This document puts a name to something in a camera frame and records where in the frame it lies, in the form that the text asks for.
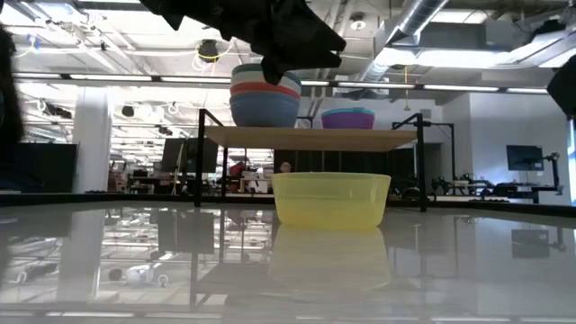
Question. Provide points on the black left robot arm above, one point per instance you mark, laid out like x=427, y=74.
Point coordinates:
x=9, y=90

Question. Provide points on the person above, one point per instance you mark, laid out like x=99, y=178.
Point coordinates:
x=285, y=167

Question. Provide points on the red background object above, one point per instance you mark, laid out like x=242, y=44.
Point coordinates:
x=235, y=173

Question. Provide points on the yellow translucent bowl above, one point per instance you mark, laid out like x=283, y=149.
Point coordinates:
x=330, y=200

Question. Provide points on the blue bowl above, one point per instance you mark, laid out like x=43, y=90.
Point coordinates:
x=263, y=110

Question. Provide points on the dark partition panel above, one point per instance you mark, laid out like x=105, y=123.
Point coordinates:
x=45, y=167

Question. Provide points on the white pillar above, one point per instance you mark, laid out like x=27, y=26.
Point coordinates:
x=92, y=144

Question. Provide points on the black wall monitor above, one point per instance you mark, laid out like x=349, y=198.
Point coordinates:
x=524, y=157

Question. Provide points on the light cyan bowl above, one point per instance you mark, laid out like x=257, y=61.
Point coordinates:
x=346, y=110

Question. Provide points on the black ceiling camera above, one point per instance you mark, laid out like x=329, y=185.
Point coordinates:
x=208, y=50

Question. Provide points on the black-framed wooden shelf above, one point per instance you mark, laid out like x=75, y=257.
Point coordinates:
x=310, y=138

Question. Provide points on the purple bowl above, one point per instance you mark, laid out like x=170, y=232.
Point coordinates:
x=347, y=121

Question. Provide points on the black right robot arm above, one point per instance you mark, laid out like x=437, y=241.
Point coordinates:
x=564, y=87

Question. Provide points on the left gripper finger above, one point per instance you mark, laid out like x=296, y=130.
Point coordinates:
x=310, y=60
x=310, y=33

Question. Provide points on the black round ceiling speaker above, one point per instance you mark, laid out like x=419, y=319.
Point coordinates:
x=128, y=111

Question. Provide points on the silver ceiling duct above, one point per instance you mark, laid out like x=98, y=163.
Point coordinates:
x=414, y=22

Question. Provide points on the black desk monitor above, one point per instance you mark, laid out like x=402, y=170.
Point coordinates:
x=202, y=155

